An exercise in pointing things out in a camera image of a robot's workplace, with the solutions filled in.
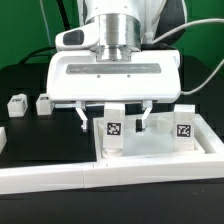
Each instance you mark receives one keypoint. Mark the white square table top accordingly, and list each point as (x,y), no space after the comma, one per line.
(157,139)

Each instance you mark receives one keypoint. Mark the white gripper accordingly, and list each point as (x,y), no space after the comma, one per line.
(75,74)

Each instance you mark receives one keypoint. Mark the white L-shaped obstacle fence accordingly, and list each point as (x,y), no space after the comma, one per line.
(90,175)

